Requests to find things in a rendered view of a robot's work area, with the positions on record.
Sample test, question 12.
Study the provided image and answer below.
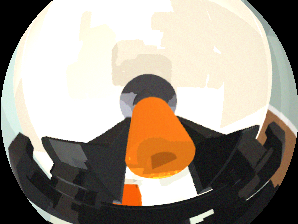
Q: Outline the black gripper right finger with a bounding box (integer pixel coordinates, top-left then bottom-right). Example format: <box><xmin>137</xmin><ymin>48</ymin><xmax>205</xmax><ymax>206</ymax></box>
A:
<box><xmin>176</xmin><ymin>115</ymin><xmax>259</xmax><ymax>196</ymax></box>

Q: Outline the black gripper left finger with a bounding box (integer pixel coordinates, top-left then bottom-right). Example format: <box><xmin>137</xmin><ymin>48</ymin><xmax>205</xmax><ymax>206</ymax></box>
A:
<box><xmin>41</xmin><ymin>117</ymin><xmax>132</xmax><ymax>205</ymax></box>

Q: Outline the orange knob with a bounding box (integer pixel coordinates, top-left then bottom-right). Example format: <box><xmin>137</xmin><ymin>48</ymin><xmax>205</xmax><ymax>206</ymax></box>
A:
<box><xmin>125</xmin><ymin>96</ymin><xmax>196</xmax><ymax>179</ymax></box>

